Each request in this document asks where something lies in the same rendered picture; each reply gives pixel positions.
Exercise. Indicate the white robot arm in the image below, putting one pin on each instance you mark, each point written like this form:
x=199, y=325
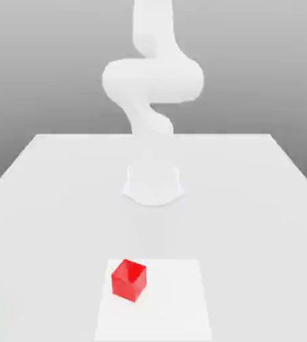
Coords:
x=153, y=80

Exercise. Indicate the small red cube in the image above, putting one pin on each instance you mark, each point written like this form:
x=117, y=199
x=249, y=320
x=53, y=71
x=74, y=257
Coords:
x=128, y=282

